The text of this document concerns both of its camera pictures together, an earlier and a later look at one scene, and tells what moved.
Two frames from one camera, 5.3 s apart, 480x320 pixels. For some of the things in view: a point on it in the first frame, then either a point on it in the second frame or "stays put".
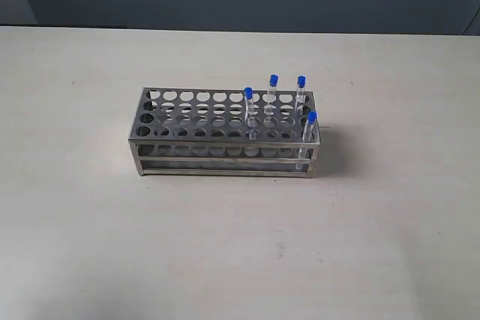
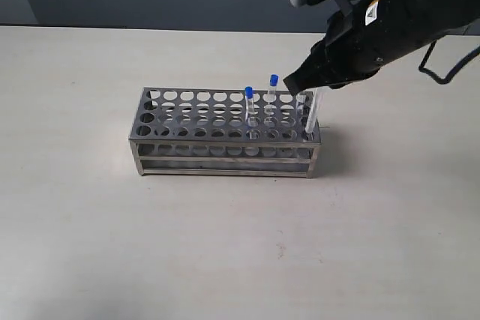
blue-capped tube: [307, 141] to [312, 115]
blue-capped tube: [300, 108] stays put
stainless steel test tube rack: [226, 133] stays put
